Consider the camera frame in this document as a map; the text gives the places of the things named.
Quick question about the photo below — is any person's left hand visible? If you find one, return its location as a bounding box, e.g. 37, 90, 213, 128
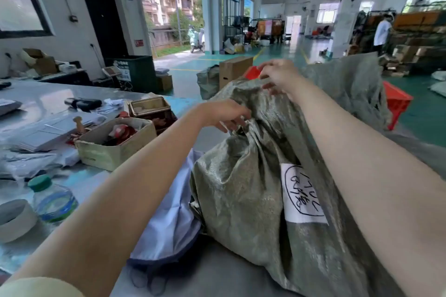
197, 99, 252, 133

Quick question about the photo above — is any small cardboard box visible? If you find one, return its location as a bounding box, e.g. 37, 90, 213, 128
157, 74, 174, 92

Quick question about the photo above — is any red printed tape roll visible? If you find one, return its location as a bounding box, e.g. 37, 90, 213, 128
106, 123, 138, 144

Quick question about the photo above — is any orange cargo cart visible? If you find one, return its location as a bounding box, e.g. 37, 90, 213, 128
250, 18, 285, 43

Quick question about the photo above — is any small brown open box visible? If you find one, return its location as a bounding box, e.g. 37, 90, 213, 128
128, 97, 177, 135

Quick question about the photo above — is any person's left forearm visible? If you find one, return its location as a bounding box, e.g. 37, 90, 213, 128
10, 103, 210, 297

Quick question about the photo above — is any tall glass window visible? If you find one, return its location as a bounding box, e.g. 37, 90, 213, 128
221, 0, 241, 28

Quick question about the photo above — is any wooden handled stamp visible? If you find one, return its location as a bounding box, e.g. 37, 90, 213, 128
72, 116, 88, 135

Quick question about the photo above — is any grey mailer pouch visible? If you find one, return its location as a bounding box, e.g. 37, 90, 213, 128
0, 99, 22, 116

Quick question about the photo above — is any dark door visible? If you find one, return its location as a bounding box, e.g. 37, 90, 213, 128
78, 0, 130, 66

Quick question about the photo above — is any orange conveyor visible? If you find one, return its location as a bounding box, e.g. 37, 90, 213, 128
394, 11, 446, 33

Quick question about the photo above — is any open cardboard box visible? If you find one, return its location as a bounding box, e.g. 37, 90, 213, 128
21, 48, 58, 76

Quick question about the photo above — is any person's right forearm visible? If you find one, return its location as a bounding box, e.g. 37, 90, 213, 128
287, 77, 446, 297

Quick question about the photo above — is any clear plastic water bottle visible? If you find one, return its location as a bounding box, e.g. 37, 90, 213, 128
27, 174, 79, 225

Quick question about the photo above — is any stack of cardboard boxes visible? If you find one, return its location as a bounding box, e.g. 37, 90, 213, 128
380, 44, 446, 77

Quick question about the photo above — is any pale blue cloth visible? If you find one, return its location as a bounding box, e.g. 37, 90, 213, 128
127, 148, 206, 268

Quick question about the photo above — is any stack of white envelopes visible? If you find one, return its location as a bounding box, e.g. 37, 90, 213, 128
7, 111, 107, 154

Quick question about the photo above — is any white handwritten paper label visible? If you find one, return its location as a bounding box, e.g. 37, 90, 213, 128
280, 163, 329, 225

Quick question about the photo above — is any pale covered scooter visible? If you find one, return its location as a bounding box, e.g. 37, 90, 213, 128
187, 26, 206, 54

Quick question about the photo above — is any white tape roll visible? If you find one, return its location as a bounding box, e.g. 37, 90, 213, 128
0, 199, 38, 244

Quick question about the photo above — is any dark side desk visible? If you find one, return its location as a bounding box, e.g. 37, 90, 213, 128
34, 70, 92, 86

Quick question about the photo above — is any pile of white plastic mailers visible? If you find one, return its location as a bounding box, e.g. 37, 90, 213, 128
0, 148, 81, 181

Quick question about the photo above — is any black handheld scanner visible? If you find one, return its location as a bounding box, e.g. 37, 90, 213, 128
64, 97, 103, 112

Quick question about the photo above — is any grey sack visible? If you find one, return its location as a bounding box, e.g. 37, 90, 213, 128
196, 65, 221, 100

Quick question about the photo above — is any red plastic crate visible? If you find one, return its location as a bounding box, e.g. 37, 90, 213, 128
243, 65, 414, 131

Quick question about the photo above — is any grey-green woven sack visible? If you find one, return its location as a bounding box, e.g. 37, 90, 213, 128
190, 52, 446, 297

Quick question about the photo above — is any dark green bin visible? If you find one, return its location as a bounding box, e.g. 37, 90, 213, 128
104, 55, 157, 94

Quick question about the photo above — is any person's right hand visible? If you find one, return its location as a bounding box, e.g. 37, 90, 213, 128
257, 59, 307, 101

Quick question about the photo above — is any cardboard box of tape rolls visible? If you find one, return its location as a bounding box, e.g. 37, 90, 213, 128
74, 117, 157, 172

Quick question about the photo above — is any person's cream shirt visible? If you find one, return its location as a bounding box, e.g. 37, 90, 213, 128
0, 277, 85, 297

